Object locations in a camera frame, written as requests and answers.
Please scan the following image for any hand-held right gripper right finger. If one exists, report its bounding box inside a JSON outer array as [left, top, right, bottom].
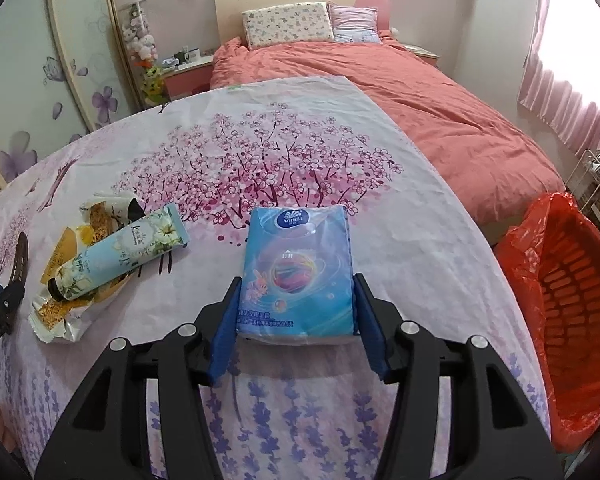
[[352, 272, 566, 480]]

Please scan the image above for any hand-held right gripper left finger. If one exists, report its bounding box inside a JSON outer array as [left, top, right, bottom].
[[34, 280, 243, 480]]

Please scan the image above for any yellow snack wrapper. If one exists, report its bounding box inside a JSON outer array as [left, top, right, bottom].
[[30, 191, 176, 345]]

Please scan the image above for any floral hand cream tube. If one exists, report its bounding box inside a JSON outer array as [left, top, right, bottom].
[[47, 204, 188, 301]]

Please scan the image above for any blue tissue pack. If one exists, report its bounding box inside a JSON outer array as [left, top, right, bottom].
[[236, 205, 358, 346]]

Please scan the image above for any red laundry basket with liner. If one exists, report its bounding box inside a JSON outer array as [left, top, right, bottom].
[[495, 192, 600, 456]]

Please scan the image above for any wardrobe with purple flower doors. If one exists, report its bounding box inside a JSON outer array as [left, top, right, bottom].
[[0, 0, 146, 196]]

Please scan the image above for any floral printed tablecloth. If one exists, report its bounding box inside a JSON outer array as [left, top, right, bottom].
[[0, 76, 551, 480]]

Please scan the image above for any yellow green plush toy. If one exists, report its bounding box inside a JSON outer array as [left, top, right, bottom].
[[140, 62, 167, 108]]

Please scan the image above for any coral bed duvet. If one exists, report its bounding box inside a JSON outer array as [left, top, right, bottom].
[[210, 37, 566, 233]]

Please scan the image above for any pink and white nightstand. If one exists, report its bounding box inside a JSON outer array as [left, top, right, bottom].
[[161, 55, 216, 102], [402, 42, 440, 68]]

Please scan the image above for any clear holder of plush toys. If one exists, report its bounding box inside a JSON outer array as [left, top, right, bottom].
[[117, 2, 158, 68]]

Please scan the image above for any pink striped pillow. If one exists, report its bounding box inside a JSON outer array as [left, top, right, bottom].
[[327, 2, 381, 43]]

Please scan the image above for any pink curtain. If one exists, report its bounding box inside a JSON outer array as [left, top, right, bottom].
[[517, 0, 600, 158]]

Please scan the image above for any white floral pillow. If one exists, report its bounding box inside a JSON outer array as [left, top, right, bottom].
[[241, 2, 335, 51]]

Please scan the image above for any cream and pink headboard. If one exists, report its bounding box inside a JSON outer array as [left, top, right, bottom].
[[214, 0, 392, 46]]

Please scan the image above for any white wire rack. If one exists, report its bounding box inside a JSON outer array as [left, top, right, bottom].
[[565, 149, 600, 233]]

